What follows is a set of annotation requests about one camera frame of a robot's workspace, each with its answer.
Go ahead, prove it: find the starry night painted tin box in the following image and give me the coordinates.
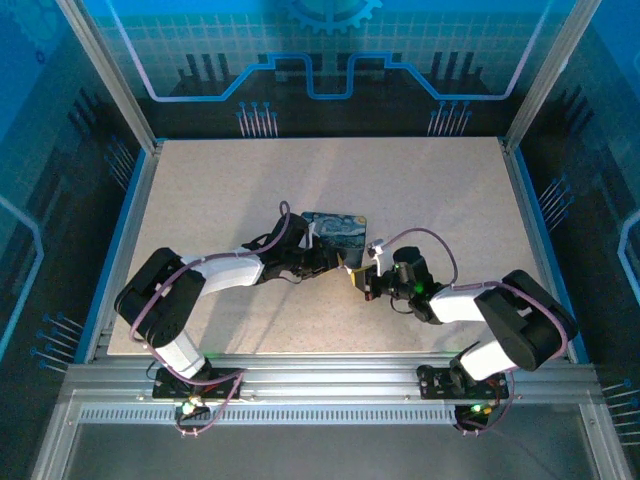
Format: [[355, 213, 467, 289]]
[[299, 210, 370, 270]]

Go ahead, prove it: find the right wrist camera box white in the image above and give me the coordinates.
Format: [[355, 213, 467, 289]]
[[365, 238, 397, 277]]

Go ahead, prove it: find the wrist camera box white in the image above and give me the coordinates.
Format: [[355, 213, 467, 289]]
[[301, 221, 322, 252], [365, 238, 397, 277]]

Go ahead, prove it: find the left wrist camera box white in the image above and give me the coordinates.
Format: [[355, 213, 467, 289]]
[[301, 221, 322, 252]]

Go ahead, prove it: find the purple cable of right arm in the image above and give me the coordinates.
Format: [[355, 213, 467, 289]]
[[381, 226, 572, 437]]

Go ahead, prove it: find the aluminium front mounting rail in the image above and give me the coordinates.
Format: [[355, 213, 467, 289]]
[[63, 355, 604, 402]]

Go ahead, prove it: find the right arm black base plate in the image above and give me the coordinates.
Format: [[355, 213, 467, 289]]
[[415, 363, 517, 402]]

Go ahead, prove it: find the slotted grey cable duct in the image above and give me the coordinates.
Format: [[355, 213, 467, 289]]
[[78, 407, 587, 427]]

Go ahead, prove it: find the aluminium table side rail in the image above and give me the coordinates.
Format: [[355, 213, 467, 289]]
[[82, 142, 164, 364], [501, 138, 592, 364]]

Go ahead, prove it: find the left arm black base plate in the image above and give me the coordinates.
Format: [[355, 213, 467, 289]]
[[151, 366, 247, 402]]

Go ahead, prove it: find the aluminium frame post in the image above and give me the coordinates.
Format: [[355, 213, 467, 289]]
[[501, 0, 604, 151], [55, 0, 162, 152]]

